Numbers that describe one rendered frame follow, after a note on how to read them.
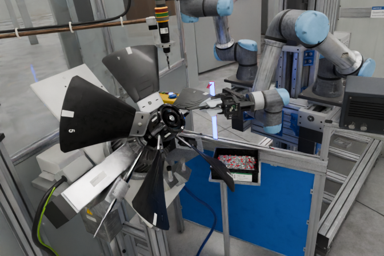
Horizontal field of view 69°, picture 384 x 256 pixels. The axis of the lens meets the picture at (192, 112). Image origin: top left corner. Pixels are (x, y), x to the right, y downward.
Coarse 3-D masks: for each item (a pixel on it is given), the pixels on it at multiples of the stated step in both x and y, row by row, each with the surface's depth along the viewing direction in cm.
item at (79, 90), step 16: (80, 80) 83; (80, 96) 83; (96, 96) 85; (112, 96) 88; (80, 112) 83; (96, 112) 85; (112, 112) 89; (128, 112) 92; (64, 128) 80; (80, 128) 83; (96, 128) 87; (112, 128) 90; (128, 128) 94; (64, 144) 81; (80, 144) 84; (96, 144) 88
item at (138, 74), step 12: (132, 48) 112; (144, 48) 113; (156, 48) 115; (108, 60) 109; (132, 60) 110; (144, 60) 110; (156, 60) 111; (120, 72) 108; (132, 72) 108; (144, 72) 108; (156, 72) 108; (120, 84) 107; (132, 84) 107; (144, 84) 106; (156, 84) 106; (132, 96) 106; (144, 96) 105
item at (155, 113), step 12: (168, 108) 101; (156, 120) 96; (168, 120) 98; (180, 120) 102; (156, 132) 97; (168, 132) 96; (180, 132) 98; (144, 144) 101; (156, 144) 103; (168, 144) 106
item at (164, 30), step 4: (160, 24) 94; (164, 24) 94; (168, 24) 95; (160, 28) 94; (164, 28) 94; (168, 28) 95; (160, 32) 95; (164, 32) 95; (168, 32) 95; (160, 36) 96; (164, 36) 95; (168, 36) 96; (164, 40) 96; (168, 40) 96; (164, 48) 98; (168, 48) 98; (164, 52) 98; (168, 52) 98
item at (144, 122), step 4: (136, 112) 94; (140, 112) 95; (144, 112) 96; (136, 116) 95; (140, 116) 96; (144, 116) 97; (148, 116) 98; (136, 120) 95; (140, 120) 96; (144, 120) 97; (148, 120) 98; (136, 124) 96; (144, 124) 98; (132, 128) 96; (136, 128) 97; (140, 128) 98; (144, 128) 99; (132, 132) 96; (136, 132) 97; (140, 132) 98; (144, 132) 99
